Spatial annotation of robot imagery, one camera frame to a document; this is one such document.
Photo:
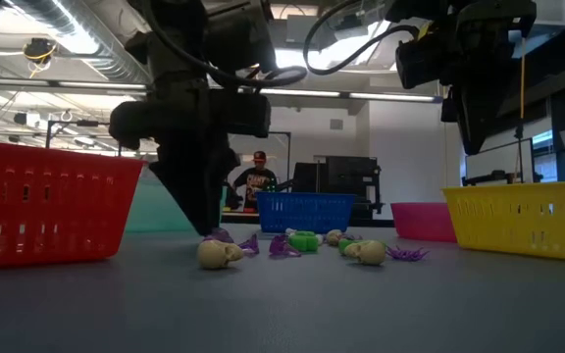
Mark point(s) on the cream toy skull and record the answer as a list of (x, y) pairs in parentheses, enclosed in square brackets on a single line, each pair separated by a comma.
[(334, 237), (371, 252), (214, 255)]

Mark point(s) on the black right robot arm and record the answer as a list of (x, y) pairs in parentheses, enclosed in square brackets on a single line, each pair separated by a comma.
[(410, 7)]

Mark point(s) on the person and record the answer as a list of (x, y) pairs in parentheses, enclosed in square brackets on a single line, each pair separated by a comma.
[(258, 181)]

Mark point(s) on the white ceiling duct box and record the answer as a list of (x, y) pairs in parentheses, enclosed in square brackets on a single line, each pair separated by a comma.
[(554, 12)]

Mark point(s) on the purple toy spider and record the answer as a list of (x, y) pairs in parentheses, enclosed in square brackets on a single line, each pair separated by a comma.
[(352, 237), (405, 254)]

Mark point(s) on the black tripod stand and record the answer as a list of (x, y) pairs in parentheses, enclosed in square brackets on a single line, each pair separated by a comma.
[(519, 147)]

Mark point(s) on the pink plastic bowl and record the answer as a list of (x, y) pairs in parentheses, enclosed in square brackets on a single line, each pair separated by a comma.
[(420, 220)]

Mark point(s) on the grey table mat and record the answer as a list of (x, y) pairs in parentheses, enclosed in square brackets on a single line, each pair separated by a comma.
[(282, 314)]

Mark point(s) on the black framed whiteboard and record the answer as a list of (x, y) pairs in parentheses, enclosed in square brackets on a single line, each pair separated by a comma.
[(503, 159)]

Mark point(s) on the black equipment rack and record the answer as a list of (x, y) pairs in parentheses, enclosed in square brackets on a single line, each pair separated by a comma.
[(346, 176)]

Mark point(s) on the blue plastic basket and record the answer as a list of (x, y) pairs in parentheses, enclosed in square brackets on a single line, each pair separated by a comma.
[(307, 211)]

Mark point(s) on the black ceiling device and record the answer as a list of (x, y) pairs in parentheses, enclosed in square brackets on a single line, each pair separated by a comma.
[(38, 49)]

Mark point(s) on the yellow plastic basket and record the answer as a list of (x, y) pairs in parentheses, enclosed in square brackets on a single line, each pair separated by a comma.
[(488, 223)]

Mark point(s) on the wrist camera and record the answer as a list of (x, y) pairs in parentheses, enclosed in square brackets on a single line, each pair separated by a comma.
[(243, 115), (425, 64)]

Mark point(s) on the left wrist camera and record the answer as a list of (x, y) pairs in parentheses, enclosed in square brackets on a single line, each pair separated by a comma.
[(243, 115)]

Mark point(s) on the black robot rig frame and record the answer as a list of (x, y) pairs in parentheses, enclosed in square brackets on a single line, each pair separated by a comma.
[(282, 132)]

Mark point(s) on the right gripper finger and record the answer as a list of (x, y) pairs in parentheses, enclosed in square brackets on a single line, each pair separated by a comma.
[(478, 117), (450, 111)]

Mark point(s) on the black frame stand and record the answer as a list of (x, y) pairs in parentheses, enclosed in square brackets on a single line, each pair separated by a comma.
[(86, 122)]

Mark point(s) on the grey wall vent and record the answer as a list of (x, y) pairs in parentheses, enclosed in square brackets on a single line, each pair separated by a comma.
[(336, 124)]

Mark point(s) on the long ceiling light bar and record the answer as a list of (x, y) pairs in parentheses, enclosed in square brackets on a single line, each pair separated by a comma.
[(390, 97), (91, 85)]

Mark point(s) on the red plastic basket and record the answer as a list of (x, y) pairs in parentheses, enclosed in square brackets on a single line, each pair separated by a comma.
[(66, 211)]

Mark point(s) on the teal plastic basket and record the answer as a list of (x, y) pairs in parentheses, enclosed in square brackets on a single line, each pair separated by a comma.
[(155, 211)]

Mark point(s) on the white toy bone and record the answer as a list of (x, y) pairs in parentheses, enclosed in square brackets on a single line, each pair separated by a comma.
[(290, 231), (320, 238)]

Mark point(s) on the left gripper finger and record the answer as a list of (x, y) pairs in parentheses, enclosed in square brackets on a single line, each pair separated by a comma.
[(231, 164), (194, 196)]

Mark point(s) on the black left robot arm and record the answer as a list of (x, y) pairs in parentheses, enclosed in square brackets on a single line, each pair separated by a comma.
[(179, 29)]

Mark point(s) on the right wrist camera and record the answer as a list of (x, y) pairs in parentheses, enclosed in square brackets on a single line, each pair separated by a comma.
[(425, 64)]

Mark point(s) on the silver ventilation duct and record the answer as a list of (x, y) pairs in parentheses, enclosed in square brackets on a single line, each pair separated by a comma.
[(91, 39)]

